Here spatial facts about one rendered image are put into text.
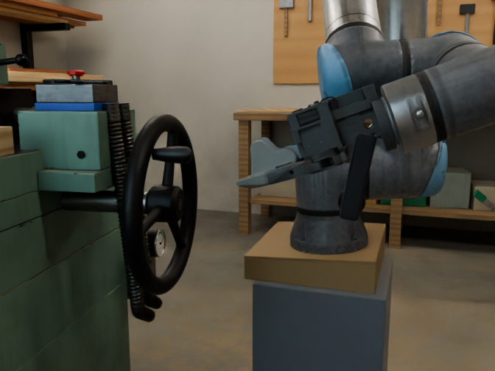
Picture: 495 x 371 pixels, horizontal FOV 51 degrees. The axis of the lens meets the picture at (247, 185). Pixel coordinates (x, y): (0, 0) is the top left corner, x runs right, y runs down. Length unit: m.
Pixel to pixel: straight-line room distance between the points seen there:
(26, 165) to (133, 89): 3.78
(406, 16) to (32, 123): 0.77
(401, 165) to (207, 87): 3.20
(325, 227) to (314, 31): 2.92
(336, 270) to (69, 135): 0.65
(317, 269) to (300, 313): 0.11
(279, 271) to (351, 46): 0.62
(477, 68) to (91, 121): 0.53
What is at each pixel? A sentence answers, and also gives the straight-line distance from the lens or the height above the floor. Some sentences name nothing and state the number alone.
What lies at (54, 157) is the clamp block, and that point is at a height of 0.89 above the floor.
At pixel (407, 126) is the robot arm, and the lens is 0.63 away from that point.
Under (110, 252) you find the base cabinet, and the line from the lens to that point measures 1.08.
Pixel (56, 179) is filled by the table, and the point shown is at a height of 0.86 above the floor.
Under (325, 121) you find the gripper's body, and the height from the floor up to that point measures 0.95.
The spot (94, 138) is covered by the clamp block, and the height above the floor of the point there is 0.92.
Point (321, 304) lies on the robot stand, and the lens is 1.19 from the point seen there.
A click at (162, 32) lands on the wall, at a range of 4.45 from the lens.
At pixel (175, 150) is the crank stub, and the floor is 0.91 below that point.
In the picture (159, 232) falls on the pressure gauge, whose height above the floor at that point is 0.68.
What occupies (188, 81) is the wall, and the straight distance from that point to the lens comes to 4.33.
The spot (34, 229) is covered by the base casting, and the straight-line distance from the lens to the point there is 0.84.
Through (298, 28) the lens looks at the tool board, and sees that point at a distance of 4.03.
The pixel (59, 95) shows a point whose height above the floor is 0.98.
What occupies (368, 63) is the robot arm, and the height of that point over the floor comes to 1.03.
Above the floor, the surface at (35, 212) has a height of 0.81.
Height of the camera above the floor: 0.99
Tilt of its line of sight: 10 degrees down
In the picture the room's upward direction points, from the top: straight up
